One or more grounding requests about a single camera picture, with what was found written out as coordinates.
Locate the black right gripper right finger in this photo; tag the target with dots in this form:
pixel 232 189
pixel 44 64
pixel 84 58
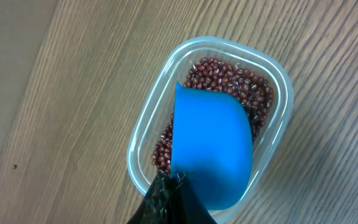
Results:
pixel 186 206

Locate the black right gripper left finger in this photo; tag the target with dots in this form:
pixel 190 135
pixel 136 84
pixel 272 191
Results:
pixel 156 206

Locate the blue plastic measuring scoop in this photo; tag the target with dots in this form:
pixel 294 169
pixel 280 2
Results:
pixel 212 143

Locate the red adzuki beans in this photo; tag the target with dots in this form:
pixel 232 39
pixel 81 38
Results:
pixel 250 89

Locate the clear plastic container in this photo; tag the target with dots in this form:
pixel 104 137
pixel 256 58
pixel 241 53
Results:
pixel 158 107

